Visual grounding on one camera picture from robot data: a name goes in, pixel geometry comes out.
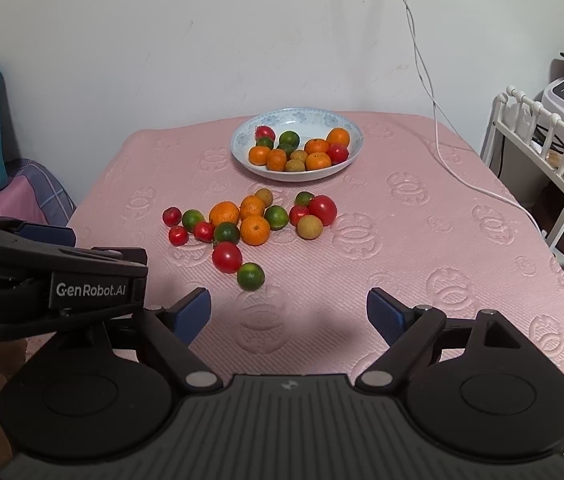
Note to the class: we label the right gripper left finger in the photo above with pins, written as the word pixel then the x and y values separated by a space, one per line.
pixel 104 390

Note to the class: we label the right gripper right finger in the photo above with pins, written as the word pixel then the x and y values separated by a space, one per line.
pixel 476 387

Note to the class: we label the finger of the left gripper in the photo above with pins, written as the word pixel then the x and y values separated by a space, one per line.
pixel 22 257
pixel 43 233

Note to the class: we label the green lime front pile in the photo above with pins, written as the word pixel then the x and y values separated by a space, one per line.
pixel 289 136

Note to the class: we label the green lime pile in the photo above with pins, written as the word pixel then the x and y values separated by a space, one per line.
pixel 289 136
pixel 191 218

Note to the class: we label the orange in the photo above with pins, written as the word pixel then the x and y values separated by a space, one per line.
pixel 338 136

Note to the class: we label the pink purple checked bedding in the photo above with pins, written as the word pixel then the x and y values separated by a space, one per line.
pixel 35 195

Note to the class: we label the dark red small fruit left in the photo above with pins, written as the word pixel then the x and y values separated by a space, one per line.
pixel 171 216

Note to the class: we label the small red tomato front left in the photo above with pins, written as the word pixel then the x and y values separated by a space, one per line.
pixel 178 236

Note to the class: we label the small red tomato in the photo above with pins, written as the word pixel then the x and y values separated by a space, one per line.
pixel 204 232
pixel 178 236

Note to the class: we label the green lime left pile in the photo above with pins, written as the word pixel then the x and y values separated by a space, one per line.
pixel 191 218

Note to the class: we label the small red tomato middle left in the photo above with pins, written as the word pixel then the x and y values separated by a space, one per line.
pixel 204 232

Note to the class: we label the dark green lime centre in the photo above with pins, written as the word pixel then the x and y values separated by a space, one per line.
pixel 227 232

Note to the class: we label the orange tangerine left pile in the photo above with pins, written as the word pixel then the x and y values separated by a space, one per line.
pixel 224 212

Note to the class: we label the orange tangerine pile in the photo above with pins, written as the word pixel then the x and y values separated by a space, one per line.
pixel 252 206
pixel 255 230
pixel 224 212

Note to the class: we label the pink embossed tablecloth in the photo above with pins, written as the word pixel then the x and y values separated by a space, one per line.
pixel 418 215

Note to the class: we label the orange tangerine middle pile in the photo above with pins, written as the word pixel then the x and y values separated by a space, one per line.
pixel 252 206

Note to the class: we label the orange tangerine front pile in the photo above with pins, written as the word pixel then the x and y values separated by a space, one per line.
pixel 255 230

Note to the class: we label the tan longan top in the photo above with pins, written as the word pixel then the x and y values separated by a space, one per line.
pixel 265 195

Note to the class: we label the tan longan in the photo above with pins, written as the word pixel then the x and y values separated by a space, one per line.
pixel 309 227
pixel 265 195

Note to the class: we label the small red fruit centre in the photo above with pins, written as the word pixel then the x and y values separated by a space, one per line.
pixel 296 213

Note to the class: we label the tan longan right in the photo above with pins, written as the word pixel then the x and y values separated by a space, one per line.
pixel 309 227

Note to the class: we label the large red tomato right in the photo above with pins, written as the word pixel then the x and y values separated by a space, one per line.
pixel 324 208

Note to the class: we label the small green lime top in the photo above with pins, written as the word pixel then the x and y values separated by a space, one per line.
pixel 303 199

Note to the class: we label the blue floral white bowl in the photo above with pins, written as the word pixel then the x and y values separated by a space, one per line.
pixel 314 159

